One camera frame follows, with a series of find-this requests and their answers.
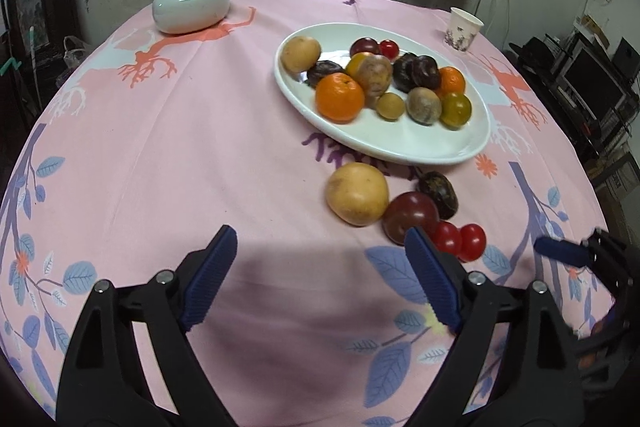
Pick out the dark red plum on plate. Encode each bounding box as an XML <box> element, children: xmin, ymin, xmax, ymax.
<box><xmin>349</xmin><ymin>37</ymin><xmax>381</xmax><ymax>57</ymax></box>

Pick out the yellow-orange tomato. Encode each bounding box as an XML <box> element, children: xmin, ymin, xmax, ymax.
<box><xmin>345</xmin><ymin>52</ymin><xmax>371</xmax><ymax>79</ymax></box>

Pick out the brown passion fruit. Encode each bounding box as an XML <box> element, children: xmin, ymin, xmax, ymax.
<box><xmin>355</xmin><ymin>54</ymin><xmax>393</xmax><ymax>98</ymax></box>

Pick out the white ceramic lidded jar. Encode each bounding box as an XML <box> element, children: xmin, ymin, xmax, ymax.
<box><xmin>152</xmin><ymin>0</ymin><xmax>230</xmax><ymax>35</ymax></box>

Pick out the dark mangosteen with star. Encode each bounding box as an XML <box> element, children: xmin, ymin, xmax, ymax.
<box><xmin>410</xmin><ymin>55</ymin><xmax>442</xmax><ymax>91</ymax></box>

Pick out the pink patterned tablecloth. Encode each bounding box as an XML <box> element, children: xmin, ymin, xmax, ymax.
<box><xmin>1</xmin><ymin>0</ymin><xmax>611</xmax><ymax>426</ymax></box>

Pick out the dark mangosteen front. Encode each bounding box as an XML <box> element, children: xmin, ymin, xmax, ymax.
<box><xmin>393</xmin><ymin>53</ymin><xmax>416</xmax><ymax>93</ymax></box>

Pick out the yellow passion fruit on cloth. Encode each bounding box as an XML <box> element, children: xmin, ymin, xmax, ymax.
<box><xmin>324</xmin><ymin>162</ymin><xmax>390</xmax><ymax>227</ymax></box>

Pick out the red cherry tomato right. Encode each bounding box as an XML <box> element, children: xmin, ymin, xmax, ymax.
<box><xmin>458</xmin><ymin>223</ymin><xmax>487</xmax><ymax>262</ymax></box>

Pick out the yellow passion fruit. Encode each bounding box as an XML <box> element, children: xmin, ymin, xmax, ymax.
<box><xmin>324</xmin><ymin>162</ymin><xmax>390</xmax><ymax>227</ymax></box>
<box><xmin>280</xmin><ymin>36</ymin><xmax>321</xmax><ymax>75</ymax></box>

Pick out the orange mandarin near jar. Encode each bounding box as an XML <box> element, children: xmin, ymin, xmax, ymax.
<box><xmin>314</xmin><ymin>72</ymin><xmax>366</xmax><ymax>124</ymax></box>

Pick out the tan round passion fruit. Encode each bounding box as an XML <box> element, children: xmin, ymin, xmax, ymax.
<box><xmin>406</xmin><ymin>87</ymin><xmax>442</xmax><ymax>126</ymax></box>

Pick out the red cherry tomato on plate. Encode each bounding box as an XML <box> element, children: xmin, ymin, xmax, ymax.
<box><xmin>378</xmin><ymin>39</ymin><xmax>400</xmax><ymax>62</ymax></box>

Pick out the patterned paper cup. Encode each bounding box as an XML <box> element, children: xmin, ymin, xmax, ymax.
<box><xmin>445</xmin><ymin>8</ymin><xmax>484</xmax><ymax>52</ymax></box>

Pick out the dark date on plate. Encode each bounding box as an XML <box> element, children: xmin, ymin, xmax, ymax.
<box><xmin>306</xmin><ymin>61</ymin><xmax>344</xmax><ymax>88</ymax></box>

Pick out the black monitor shelf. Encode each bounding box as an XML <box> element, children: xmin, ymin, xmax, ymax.
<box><xmin>509</xmin><ymin>34</ymin><xmax>639</xmax><ymax>164</ymax></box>

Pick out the green-yellow mandarin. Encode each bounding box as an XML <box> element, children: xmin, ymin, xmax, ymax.
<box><xmin>440</xmin><ymin>92</ymin><xmax>473</xmax><ymax>129</ymax></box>

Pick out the orange mandarin far side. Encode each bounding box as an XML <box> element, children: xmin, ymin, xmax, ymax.
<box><xmin>436</xmin><ymin>66</ymin><xmax>466</xmax><ymax>98</ymax></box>

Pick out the small tan longan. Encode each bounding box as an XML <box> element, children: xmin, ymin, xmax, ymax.
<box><xmin>375</xmin><ymin>92</ymin><xmax>406</xmax><ymax>121</ymax></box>

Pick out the red cherry tomato left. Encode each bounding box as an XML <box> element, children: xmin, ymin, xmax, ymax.
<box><xmin>431</xmin><ymin>221</ymin><xmax>462</xmax><ymax>257</ymax></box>

